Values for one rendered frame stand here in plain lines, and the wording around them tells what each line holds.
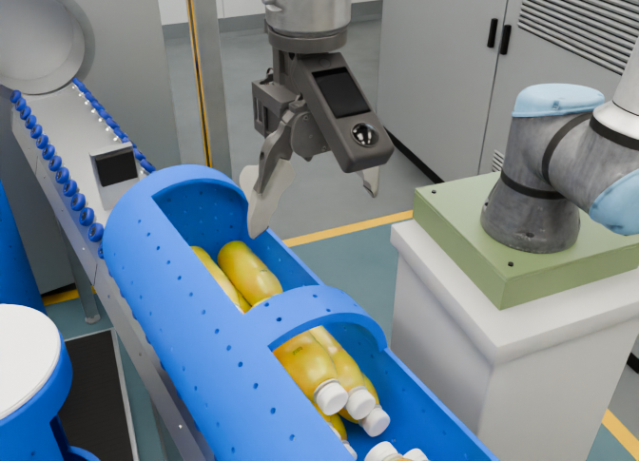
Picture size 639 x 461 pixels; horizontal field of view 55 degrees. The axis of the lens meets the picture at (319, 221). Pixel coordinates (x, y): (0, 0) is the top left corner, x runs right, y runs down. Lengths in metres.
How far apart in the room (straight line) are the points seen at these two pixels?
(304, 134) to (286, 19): 0.11
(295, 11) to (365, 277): 2.30
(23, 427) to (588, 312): 0.86
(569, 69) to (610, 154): 1.68
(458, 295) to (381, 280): 1.80
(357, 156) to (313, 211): 2.68
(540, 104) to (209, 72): 1.04
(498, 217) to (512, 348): 0.20
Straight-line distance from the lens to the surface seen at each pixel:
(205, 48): 1.70
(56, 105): 2.25
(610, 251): 1.04
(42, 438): 1.12
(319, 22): 0.54
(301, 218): 3.14
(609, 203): 0.81
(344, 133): 0.52
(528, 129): 0.92
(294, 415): 0.72
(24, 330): 1.17
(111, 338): 2.40
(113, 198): 1.61
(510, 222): 0.97
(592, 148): 0.83
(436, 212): 1.05
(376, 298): 2.67
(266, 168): 0.58
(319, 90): 0.54
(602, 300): 1.03
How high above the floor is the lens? 1.78
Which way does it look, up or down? 35 degrees down
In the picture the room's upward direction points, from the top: straight up
